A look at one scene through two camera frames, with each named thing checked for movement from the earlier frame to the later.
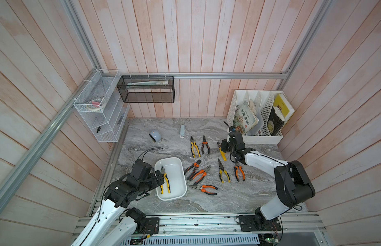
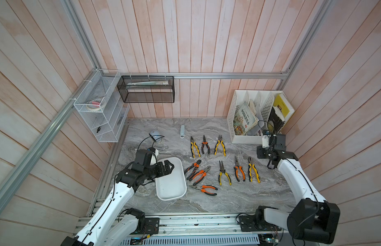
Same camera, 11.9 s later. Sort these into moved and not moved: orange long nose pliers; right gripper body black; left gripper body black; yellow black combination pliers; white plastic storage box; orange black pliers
Moved: right gripper body black; left gripper body black
Not moved: orange long nose pliers; yellow black combination pliers; white plastic storage box; orange black pliers
